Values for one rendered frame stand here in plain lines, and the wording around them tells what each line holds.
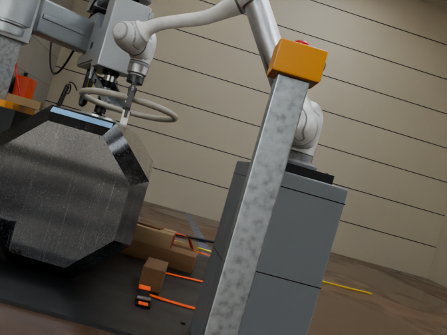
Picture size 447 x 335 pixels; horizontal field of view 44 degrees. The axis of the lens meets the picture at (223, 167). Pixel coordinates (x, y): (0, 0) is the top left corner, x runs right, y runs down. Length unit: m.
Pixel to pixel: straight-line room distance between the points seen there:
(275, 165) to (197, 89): 6.80
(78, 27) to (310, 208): 2.27
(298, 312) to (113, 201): 1.05
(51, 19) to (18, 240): 1.54
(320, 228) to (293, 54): 1.00
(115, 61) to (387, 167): 6.06
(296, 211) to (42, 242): 1.29
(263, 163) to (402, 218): 7.61
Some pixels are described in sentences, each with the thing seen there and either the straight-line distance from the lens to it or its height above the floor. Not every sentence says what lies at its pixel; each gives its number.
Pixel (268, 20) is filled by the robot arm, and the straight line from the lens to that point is 2.24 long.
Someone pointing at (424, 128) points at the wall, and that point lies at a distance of 8.99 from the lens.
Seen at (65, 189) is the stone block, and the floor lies 0.44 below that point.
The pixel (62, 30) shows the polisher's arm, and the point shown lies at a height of 1.32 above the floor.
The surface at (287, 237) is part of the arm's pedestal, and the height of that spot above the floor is 0.56.
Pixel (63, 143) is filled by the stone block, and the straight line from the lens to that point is 2.79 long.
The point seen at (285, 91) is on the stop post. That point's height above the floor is 0.96.
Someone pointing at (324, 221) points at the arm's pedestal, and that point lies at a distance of 2.20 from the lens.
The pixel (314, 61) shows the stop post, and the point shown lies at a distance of 1.36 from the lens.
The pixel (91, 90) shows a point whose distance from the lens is 2.62.
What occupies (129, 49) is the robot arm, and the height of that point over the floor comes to 1.12.
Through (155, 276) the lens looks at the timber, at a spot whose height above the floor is 0.10.
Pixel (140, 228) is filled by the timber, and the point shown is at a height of 0.21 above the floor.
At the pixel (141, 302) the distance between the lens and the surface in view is 2.74.
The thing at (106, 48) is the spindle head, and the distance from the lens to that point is 3.32.
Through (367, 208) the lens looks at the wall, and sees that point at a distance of 8.67.
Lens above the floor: 0.74
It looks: level
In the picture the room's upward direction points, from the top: 16 degrees clockwise
